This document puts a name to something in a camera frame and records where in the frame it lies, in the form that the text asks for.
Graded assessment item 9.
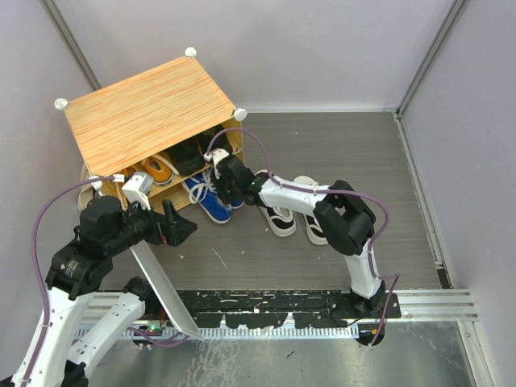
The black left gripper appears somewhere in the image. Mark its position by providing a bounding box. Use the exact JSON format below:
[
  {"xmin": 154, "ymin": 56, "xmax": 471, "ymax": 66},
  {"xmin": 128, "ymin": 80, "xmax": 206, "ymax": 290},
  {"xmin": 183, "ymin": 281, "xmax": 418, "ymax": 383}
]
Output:
[{"xmin": 106, "ymin": 193, "xmax": 198, "ymax": 254}]

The blue sneaker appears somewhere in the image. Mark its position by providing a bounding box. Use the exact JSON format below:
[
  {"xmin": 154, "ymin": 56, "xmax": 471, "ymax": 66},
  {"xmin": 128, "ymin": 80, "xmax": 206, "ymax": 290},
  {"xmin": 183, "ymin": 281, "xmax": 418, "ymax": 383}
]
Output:
[
  {"xmin": 231, "ymin": 199, "xmax": 245, "ymax": 210},
  {"xmin": 181, "ymin": 170, "xmax": 233, "ymax": 224}
]

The orange sneaker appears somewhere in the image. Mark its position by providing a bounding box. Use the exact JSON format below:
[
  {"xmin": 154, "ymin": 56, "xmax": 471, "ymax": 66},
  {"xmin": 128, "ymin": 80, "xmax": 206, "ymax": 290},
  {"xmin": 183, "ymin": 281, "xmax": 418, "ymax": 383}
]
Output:
[
  {"xmin": 140, "ymin": 153, "xmax": 179, "ymax": 186},
  {"xmin": 120, "ymin": 165, "xmax": 139, "ymax": 182}
]

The white cabinet door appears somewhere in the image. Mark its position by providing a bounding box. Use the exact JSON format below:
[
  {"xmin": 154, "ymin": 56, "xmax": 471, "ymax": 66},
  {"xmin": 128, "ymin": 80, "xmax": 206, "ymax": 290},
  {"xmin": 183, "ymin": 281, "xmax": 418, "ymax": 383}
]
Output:
[{"xmin": 130, "ymin": 241, "xmax": 204, "ymax": 341}]

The wooden shoe cabinet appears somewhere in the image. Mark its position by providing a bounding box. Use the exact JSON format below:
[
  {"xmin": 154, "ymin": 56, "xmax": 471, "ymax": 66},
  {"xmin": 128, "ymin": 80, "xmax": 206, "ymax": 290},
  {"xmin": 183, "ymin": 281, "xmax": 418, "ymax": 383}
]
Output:
[{"xmin": 53, "ymin": 47, "xmax": 251, "ymax": 212}]

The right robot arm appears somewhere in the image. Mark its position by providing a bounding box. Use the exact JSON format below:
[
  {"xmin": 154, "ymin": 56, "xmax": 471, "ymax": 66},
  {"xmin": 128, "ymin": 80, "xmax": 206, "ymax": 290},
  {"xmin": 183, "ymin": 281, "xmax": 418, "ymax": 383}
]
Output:
[{"xmin": 205, "ymin": 149, "xmax": 386, "ymax": 318}]

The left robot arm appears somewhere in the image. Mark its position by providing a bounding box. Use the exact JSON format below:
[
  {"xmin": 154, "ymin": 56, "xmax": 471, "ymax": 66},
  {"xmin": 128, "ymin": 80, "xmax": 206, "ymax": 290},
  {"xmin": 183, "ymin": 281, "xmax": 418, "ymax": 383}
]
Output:
[{"xmin": 1, "ymin": 196, "xmax": 202, "ymax": 386}]

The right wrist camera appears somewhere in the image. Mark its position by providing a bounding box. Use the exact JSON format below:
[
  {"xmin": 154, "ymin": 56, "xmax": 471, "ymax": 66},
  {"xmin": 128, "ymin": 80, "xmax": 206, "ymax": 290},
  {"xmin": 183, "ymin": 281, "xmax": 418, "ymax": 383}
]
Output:
[{"xmin": 203, "ymin": 148, "xmax": 231, "ymax": 179}]

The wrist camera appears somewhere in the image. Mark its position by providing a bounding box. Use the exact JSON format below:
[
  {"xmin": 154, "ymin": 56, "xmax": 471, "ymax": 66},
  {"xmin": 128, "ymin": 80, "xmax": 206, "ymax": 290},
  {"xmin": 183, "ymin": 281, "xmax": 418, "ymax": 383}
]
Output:
[
  {"xmin": 203, "ymin": 148, "xmax": 231, "ymax": 179},
  {"xmin": 122, "ymin": 172, "xmax": 154, "ymax": 210}
]

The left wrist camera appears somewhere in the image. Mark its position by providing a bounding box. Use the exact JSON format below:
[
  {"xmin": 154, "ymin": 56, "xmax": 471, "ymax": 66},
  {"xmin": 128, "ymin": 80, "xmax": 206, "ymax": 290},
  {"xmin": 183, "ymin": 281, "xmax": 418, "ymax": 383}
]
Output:
[{"xmin": 122, "ymin": 172, "xmax": 154, "ymax": 210}]

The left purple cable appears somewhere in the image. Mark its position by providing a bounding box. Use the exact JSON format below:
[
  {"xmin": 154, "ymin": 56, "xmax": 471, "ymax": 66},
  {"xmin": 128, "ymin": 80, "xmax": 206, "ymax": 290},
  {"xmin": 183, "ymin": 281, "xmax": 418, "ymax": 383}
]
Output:
[{"xmin": 15, "ymin": 173, "xmax": 124, "ymax": 387}]

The purple cable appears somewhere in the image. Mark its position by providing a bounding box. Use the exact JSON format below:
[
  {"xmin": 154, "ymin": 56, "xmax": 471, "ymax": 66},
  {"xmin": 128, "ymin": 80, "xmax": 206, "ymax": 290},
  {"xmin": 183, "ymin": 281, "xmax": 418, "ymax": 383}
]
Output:
[
  {"xmin": 15, "ymin": 173, "xmax": 124, "ymax": 387},
  {"xmin": 204, "ymin": 127, "xmax": 401, "ymax": 347}
]

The grey slotted cable duct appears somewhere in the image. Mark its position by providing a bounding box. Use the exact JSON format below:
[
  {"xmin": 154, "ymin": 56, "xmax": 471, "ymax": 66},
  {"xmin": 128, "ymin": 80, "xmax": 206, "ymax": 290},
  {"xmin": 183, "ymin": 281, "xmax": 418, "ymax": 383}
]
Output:
[{"xmin": 76, "ymin": 324, "xmax": 360, "ymax": 340}]

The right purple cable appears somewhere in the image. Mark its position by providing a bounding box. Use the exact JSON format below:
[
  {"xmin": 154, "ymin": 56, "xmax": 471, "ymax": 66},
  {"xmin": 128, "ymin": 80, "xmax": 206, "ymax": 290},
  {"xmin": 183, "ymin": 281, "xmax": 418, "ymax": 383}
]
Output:
[{"xmin": 204, "ymin": 127, "xmax": 401, "ymax": 347}]

